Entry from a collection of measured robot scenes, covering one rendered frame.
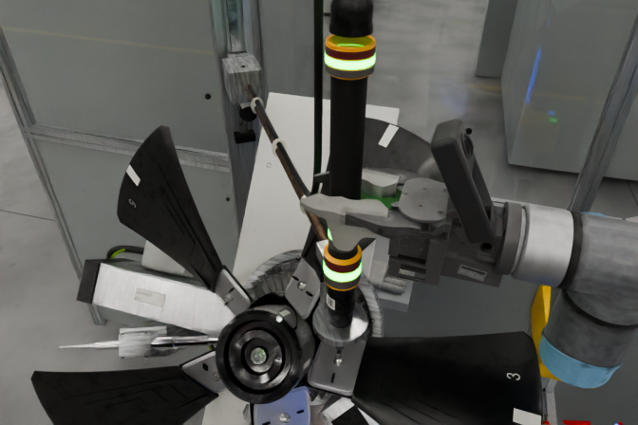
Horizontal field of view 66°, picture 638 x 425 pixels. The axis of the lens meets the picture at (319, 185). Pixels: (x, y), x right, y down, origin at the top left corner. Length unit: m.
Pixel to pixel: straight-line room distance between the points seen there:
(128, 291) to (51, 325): 1.65
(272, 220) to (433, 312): 0.83
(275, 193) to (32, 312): 1.89
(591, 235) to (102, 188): 1.60
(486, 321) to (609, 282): 1.15
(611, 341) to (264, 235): 0.61
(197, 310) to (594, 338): 0.60
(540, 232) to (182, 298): 0.61
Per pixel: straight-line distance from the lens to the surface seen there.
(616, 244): 0.50
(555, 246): 0.49
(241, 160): 1.27
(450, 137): 0.43
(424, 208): 0.48
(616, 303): 0.53
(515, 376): 0.72
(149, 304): 0.92
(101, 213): 1.94
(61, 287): 2.74
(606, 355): 0.58
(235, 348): 0.68
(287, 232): 0.94
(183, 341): 0.86
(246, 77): 1.05
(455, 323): 1.66
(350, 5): 0.41
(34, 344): 2.53
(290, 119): 0.96
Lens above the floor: 1.76
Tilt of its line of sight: 34 degrees down
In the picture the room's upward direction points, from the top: straight up
